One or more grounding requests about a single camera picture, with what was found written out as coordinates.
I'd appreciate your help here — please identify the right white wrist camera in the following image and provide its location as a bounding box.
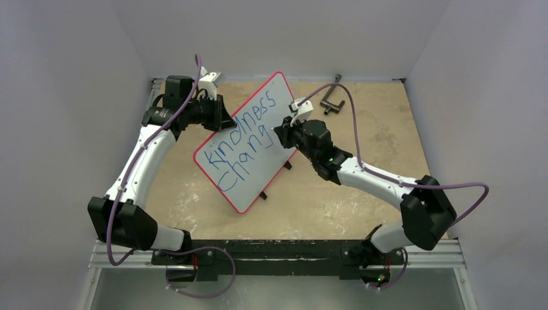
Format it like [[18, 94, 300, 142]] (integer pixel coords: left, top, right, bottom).
[[288, 98, 313, 127]]

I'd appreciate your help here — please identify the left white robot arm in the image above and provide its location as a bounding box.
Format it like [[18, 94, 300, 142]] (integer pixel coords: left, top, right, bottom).
[[87, 72, 236, 264]]

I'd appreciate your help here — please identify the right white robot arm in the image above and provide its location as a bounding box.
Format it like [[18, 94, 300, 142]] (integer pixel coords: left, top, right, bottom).
[[273, 117, 457, 263]]

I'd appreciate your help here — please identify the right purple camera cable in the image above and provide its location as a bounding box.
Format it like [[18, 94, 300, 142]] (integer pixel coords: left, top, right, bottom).
[[297, 83, 490, 227]]

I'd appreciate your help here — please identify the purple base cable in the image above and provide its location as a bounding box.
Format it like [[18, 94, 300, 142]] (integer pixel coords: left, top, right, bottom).
[[165, 243, 237, 299], [365, 243, 408, 292]]

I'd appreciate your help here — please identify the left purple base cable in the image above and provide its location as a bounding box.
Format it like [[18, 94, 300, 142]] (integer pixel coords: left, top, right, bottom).
[[165, 243, 237, 299]]

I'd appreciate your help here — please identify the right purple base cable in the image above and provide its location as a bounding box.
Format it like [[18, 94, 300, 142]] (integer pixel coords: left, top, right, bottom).
[[365, 243, 408, 292]]

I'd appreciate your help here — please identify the red framed whiteboard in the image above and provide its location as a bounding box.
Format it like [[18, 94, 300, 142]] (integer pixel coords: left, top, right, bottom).
[[193, 72, 296, 214]]

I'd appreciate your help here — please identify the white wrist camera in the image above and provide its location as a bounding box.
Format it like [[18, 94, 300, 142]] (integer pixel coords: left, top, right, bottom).
[[288, 98, 313, 127], [197, 66, 226, 100]]

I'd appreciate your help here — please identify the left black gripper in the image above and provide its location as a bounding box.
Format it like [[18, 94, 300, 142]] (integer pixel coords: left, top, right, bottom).
[[184, 93, 237, 132]]

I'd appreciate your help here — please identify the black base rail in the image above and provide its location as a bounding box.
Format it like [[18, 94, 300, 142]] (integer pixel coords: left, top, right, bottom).
[[152, 240, 405, 281]]

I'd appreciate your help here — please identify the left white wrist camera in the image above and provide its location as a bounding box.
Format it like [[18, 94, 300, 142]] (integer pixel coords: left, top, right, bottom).
[[197, 66, 226, 100]]

